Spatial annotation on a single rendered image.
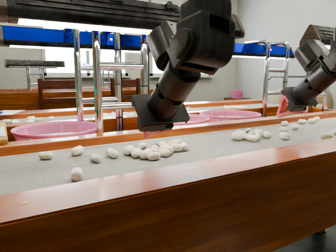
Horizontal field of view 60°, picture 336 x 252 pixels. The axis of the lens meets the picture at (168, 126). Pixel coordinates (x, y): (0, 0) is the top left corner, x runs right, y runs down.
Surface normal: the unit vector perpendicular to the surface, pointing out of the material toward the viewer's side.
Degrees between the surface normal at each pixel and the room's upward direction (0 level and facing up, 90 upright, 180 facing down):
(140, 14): 58
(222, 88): 90
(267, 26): 90
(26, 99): 90
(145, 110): 49
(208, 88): 90
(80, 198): 0
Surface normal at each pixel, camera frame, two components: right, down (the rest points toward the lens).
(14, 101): 0.49, 0.15
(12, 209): 0.00, -0.99
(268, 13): -0.87, 0.08
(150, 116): 0.37, -0.54
